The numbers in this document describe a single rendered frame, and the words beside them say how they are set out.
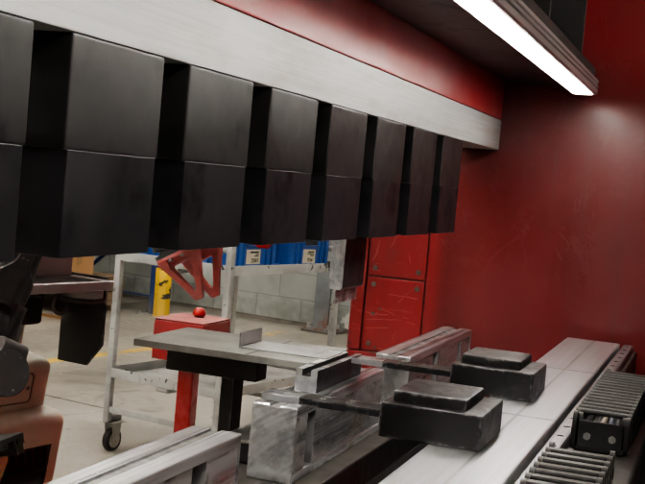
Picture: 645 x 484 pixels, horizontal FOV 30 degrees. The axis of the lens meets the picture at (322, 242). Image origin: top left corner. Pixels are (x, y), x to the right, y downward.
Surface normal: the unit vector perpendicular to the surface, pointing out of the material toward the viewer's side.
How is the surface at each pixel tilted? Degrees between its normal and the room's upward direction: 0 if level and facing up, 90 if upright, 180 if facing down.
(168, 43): 90
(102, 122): 90
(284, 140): 90
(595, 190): 90
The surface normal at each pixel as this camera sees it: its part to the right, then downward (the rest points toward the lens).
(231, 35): 0.94, 0.10
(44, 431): 0.84, 0.24
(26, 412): 0.21, -0.97
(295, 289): -0.51, 0.00
